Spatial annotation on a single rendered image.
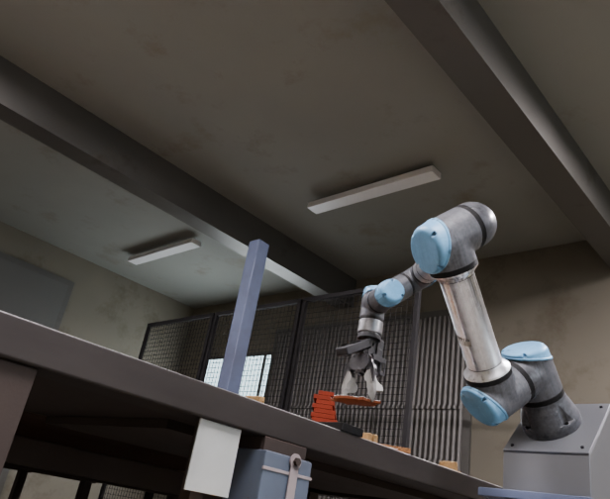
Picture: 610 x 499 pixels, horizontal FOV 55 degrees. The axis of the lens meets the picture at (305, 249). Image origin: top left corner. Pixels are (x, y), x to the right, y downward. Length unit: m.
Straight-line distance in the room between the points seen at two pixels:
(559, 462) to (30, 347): 1.22
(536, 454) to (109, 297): 6.69
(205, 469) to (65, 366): 0.32
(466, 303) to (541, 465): 0.46
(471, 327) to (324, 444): 0.44
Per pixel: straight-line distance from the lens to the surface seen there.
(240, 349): 3.78
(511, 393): 1.55
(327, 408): 2.65
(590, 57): 3.69
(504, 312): 5.47
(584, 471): 1.62
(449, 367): 5.49
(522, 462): 1.68
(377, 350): 1.82
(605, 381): 5.00
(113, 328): 7.85
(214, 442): 1.13
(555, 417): 1.67
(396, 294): 1.72
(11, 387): 0.95
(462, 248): 1.40
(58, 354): 0.96
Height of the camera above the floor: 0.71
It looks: 25 degrees up
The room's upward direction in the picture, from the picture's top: 10 degrees clockwise
